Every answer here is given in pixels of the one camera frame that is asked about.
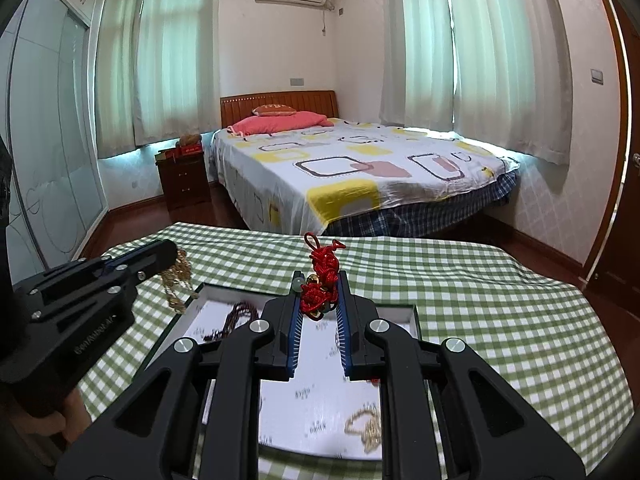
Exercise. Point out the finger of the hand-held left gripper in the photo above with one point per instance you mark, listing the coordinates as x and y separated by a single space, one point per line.
150 252
100 285

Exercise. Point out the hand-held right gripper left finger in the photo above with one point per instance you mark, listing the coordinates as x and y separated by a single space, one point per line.
292 330

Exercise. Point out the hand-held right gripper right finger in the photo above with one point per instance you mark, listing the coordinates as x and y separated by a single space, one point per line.
342 330

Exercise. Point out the rose gold sequin jewelry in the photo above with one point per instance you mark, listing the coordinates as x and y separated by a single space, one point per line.
177 280

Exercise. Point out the dark green shallow box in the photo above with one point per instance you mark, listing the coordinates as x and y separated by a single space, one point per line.
320 410

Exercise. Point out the person's left hand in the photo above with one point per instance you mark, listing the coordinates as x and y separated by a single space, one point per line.
76 412

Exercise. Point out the dark wooden nightstand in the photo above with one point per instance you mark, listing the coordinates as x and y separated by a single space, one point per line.
182 182

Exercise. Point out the red gift box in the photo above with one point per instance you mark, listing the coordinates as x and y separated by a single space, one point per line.
189 149

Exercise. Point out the green checked tablecloth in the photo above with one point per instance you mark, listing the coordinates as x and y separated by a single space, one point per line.
475 310

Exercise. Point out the frosted glass wardrobe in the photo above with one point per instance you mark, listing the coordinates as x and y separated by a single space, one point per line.
50 135

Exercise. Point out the bed with printed sheet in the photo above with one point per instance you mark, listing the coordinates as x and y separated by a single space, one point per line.
350 175

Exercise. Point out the wooden headboard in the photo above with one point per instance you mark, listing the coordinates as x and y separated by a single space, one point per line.
240 105

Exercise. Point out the pink pillow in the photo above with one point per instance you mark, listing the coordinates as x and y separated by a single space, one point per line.
280 122

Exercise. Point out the red patterned cushion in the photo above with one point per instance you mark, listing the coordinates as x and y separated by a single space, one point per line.
272 109

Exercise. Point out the white window curtain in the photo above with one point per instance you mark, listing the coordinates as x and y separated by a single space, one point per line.
415 45
180 50
510 60
117 60

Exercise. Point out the brown wooden door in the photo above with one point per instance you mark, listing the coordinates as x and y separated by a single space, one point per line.
620 185

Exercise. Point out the white wall switch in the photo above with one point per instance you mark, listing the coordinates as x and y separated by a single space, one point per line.
597 76

